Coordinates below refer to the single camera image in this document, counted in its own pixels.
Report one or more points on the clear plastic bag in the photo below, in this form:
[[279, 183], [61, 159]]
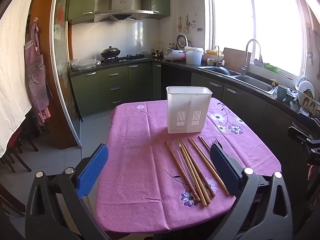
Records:
[[83, 63]]

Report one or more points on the brown patterned chopstick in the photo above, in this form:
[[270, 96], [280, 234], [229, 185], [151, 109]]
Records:
[[204, 143], [201, 165], [181, 170]]

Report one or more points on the white hanging cloth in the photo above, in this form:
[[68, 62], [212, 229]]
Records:
[[15, 67]]

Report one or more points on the small dark pot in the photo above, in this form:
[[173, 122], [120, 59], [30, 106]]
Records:
[[157, 54]]

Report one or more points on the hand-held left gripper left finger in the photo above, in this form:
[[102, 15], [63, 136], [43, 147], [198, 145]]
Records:
[[92, 172]]

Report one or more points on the small patterned bowl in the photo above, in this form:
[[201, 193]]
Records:
[[290, 97]]

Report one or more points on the steel kitchen sink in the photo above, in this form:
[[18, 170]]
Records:
[[255, 82]]

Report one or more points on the green lower cabinets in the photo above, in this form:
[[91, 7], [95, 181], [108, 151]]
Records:
[[112, 90]]

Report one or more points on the round metal lid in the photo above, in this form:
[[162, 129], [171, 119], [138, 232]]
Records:
[[182, 40]]

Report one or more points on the dark metal fork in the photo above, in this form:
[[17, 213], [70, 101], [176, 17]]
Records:
[[215, 142]]

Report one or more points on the white translucent spoon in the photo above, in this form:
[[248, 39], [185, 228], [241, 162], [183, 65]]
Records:
[[175, 148]]

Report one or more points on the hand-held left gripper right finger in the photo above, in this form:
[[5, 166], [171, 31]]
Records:
[[225, 170]]

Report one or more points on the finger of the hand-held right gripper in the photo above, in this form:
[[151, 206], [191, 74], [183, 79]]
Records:
[[298, 135]]

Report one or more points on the kitchen window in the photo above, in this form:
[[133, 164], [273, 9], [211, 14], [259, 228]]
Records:
[[255, 25]]

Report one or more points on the green tray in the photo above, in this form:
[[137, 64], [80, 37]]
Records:
[[272, 68]]

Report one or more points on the dark wooden chairs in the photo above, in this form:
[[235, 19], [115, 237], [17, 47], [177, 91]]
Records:
[[15, 150]]

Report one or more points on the white plastic utensil holder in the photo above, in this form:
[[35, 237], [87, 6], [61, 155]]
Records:
[[187, 100]]

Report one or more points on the black gas stove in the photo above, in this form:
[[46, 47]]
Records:
[[130, 58]]

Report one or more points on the wooden cutting board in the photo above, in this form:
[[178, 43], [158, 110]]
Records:
[[235, 57]]

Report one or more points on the yellow tray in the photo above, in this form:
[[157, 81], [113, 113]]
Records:
[[212, 52]]

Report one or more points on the green upper cabinets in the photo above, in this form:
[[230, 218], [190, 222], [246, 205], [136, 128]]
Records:
[[81, 2]]

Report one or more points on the white plate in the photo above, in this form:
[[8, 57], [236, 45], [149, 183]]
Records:
[[306, 87]]

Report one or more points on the glass sliding door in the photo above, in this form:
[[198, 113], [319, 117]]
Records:
[[62, 55]]

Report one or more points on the steel range hood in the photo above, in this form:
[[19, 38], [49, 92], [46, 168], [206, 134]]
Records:
[[122, 5]]

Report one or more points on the pink checked apron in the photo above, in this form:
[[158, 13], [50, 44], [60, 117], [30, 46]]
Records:
[[37, 80]]

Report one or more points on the white plastic bucket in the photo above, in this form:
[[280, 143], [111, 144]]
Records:
[[193, 56]]

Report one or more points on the pink floral tablecloth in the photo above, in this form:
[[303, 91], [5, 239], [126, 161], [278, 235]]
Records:
[[140, 155]]

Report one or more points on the dark round pan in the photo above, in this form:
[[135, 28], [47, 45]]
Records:
[[221, 70]]

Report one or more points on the black wok with lid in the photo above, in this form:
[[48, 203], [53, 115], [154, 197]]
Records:
[[110, 52]]

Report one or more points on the green cabinets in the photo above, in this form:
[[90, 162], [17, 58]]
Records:
[[112, 90], [81, 2]]

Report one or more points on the grey green cup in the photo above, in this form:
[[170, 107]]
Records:
[[281, 93]]

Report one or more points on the white rice cooker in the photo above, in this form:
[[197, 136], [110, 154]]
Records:
[[173, 55]]

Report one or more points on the steel kitchen faucet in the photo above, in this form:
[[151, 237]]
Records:
[[246, 55]]

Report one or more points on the light bamboo chopstick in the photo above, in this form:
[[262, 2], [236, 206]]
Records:
[[209, 165], [197, 175], [191, 175]]

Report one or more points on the white dish rack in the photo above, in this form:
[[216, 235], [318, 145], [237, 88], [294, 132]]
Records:
[[307, 103]]

